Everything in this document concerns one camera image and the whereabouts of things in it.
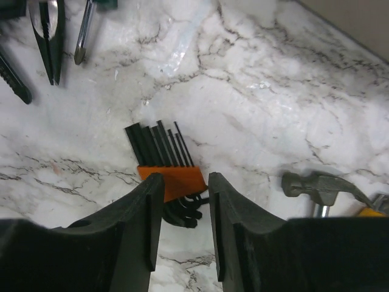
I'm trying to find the grey wire stripper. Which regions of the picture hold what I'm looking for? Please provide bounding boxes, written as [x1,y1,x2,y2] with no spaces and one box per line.
[0,0,33,105]

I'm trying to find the green stubby screwdriver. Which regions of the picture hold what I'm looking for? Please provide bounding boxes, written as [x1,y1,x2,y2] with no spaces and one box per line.
[74,0,119,66]

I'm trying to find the beige translucent tool box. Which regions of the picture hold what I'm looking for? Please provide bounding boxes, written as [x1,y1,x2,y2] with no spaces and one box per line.
[298,0,388,63]

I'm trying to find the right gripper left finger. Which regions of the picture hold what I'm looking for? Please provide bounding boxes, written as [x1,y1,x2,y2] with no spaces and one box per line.
[1,173,165,291]

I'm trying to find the orange hex key set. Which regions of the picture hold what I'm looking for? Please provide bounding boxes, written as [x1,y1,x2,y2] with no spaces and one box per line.
[125,120,209,229]

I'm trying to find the red black pliers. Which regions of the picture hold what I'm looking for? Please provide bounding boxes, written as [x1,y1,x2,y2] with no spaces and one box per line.
[27,0,66,85]

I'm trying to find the small claw hammer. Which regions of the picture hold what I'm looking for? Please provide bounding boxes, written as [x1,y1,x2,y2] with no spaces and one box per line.
[281,171,388,218]

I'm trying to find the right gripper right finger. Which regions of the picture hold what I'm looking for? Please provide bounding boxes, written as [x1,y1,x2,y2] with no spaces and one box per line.
[208,172,388,291]

